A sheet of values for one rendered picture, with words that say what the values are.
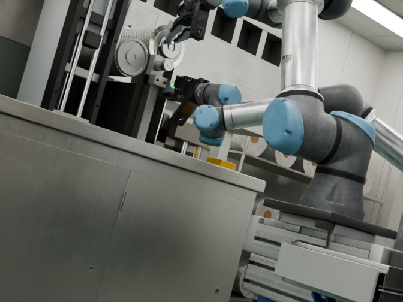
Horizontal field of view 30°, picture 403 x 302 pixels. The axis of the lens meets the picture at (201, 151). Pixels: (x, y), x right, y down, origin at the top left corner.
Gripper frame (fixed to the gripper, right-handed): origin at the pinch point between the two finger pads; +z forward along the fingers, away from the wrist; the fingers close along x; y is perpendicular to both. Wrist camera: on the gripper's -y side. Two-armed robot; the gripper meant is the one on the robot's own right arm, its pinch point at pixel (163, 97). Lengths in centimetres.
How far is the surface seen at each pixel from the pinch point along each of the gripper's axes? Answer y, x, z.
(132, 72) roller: 3.6, 16.3, -2.7
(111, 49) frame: 5.2, 34.5, -15.9
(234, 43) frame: 37, -50, 31
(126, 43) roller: 11.8, 21.2, -2.3
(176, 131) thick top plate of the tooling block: -10.2, -4.3, -6.4
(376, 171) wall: 48, -444, 240
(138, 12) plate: 31.8, -0.8, 30.1
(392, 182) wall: 40, -444, 219
